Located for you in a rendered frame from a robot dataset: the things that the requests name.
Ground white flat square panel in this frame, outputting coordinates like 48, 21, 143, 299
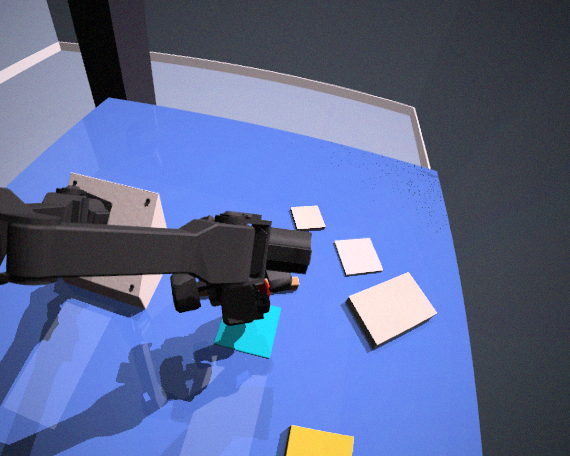
334, 238, 383, 276

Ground white flat square pad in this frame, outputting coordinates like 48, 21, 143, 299
290, 206, 326, 231

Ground long wooden bar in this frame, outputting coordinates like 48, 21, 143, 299
199, 277, 299, 297

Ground red cup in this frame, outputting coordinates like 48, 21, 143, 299
257, 281, 270, 297

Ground yellow flat block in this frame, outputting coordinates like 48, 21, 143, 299
284, 425, 354, 456

